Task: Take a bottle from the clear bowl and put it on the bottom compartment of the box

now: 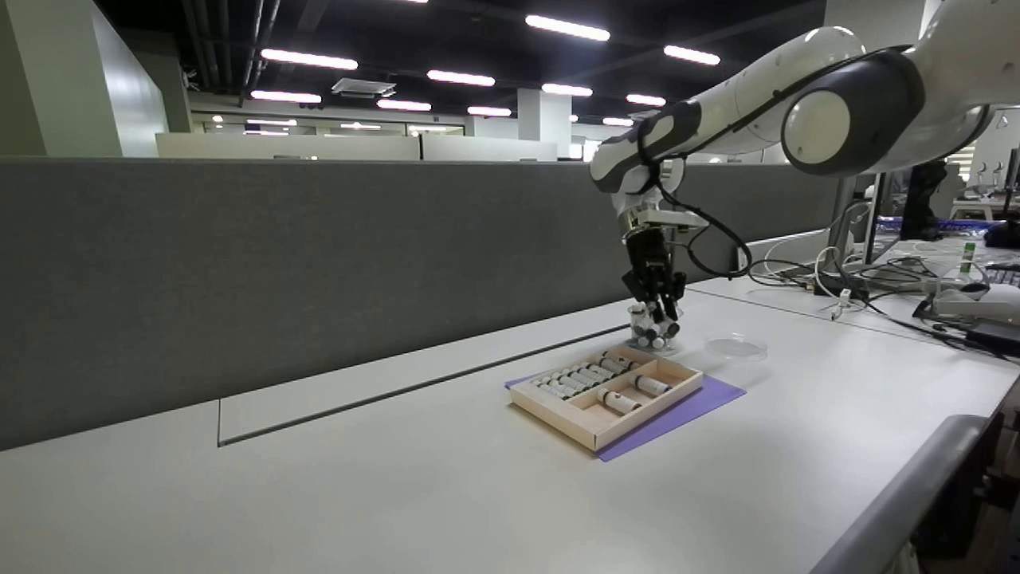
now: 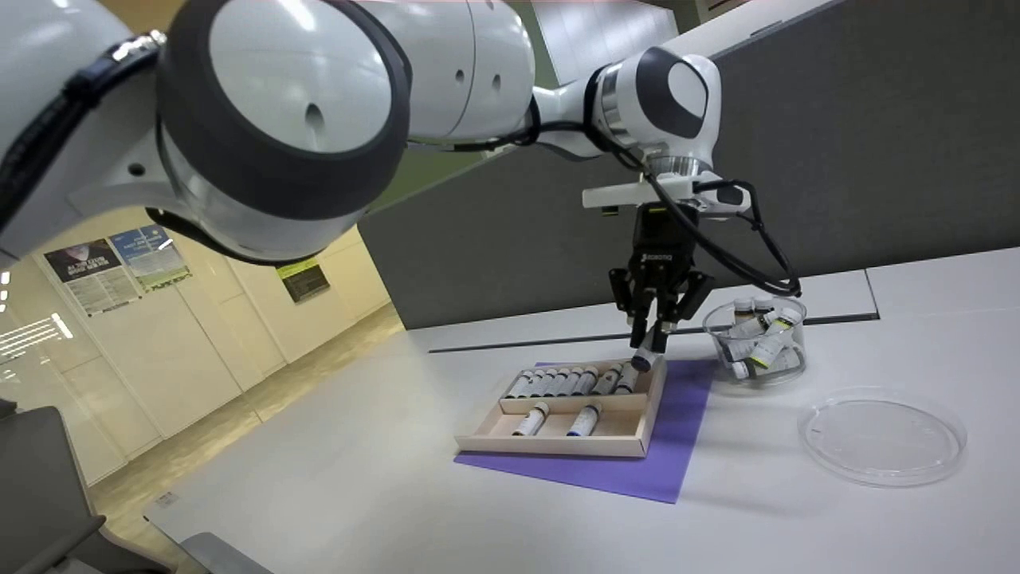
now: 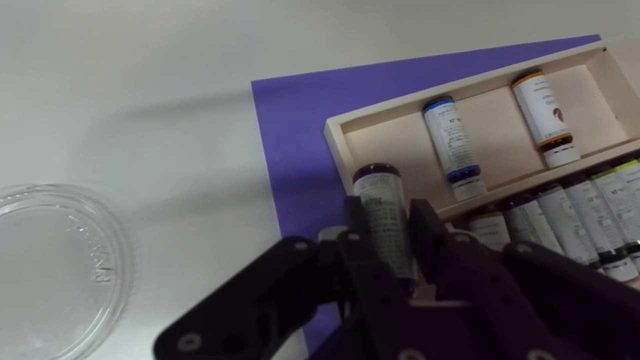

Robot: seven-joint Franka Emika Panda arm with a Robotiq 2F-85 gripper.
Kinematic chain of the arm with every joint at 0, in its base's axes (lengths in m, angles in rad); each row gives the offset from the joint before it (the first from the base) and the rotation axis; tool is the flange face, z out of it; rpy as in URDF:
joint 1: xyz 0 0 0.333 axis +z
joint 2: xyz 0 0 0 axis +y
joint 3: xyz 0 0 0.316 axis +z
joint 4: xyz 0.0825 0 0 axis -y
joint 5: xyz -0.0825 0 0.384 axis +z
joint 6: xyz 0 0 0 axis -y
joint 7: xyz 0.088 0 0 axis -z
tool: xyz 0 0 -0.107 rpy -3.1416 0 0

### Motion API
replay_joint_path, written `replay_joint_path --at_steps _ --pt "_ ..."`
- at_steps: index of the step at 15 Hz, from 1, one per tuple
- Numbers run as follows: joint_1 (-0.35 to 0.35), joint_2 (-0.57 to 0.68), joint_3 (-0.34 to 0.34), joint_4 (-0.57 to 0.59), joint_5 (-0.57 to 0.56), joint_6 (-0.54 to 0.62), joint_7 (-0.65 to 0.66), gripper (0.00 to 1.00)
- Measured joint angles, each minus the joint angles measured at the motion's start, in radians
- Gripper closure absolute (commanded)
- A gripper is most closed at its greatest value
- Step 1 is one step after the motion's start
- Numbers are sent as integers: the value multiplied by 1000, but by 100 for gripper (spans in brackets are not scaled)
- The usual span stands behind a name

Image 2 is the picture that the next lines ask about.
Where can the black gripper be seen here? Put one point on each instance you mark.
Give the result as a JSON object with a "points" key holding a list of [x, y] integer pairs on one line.
{"points": [[665, 243]]}

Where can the white bottle maroon cap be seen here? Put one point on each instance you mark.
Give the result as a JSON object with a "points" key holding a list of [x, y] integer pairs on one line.
{"points": [[645, 357]]}

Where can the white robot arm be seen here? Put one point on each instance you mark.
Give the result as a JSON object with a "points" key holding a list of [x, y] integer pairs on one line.
{"points": [[298, 98]]}

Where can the clear plastic bowl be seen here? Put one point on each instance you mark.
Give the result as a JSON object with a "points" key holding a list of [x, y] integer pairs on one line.
{"points": [[719, 320]]}

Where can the white bottle black cap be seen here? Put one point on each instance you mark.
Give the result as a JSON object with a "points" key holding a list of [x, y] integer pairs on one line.
{"points": [[623, 380]]}

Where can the white-capped bottle black band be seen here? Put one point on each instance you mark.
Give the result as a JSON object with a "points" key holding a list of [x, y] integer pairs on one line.
{"points": [[754, 312]]}

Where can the white bottle dark cap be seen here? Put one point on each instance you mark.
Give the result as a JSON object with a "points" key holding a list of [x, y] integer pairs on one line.
{"points": [[607, 383], [578, 383], [590, 383]]}

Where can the white bottle yellow cap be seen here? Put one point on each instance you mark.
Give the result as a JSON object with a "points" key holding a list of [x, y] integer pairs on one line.
{"points": [[771, 347]]}

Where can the white bottle green cap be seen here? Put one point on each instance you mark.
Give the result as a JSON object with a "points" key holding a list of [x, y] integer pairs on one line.
{"points": [[563, 383]]}

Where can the white bottle blue cap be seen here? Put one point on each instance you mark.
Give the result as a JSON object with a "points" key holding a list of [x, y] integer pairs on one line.
{"points": [[580, 421]]}

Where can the white bottle brown cap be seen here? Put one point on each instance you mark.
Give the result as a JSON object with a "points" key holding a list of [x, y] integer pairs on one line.
{"points": [[531, 421]]}

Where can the wooden compartment box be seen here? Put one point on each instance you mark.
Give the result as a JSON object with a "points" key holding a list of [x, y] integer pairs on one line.
{"points": [[553, 444]]}

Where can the purple mat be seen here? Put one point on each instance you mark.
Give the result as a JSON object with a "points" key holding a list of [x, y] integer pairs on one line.
{"points": [[649, 474]]}

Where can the grey desk partition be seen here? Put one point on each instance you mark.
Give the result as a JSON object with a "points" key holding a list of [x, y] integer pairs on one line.
{"points": [[849, 160]]}

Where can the clear plastic lid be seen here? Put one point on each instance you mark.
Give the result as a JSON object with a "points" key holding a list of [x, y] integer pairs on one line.
{"points": [[880, 437]]}

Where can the dark grey furniture piece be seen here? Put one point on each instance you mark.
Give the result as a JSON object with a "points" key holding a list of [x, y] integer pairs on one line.
{"points": [[43, 498]]}

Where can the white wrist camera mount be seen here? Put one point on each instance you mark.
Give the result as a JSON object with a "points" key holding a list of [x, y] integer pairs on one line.
{"points": [[623, 195]]}

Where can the small dark wall sign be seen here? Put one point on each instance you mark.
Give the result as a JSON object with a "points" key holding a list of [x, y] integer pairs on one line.
{"points": [[304, 282]]}

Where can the blue green wall poster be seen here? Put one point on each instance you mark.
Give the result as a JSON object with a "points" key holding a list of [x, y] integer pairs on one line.
{"points": [[150, 259]]}

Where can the dark photo wall poster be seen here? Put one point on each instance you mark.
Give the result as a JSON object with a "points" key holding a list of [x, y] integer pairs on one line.
{"points": [[91, 276]]}

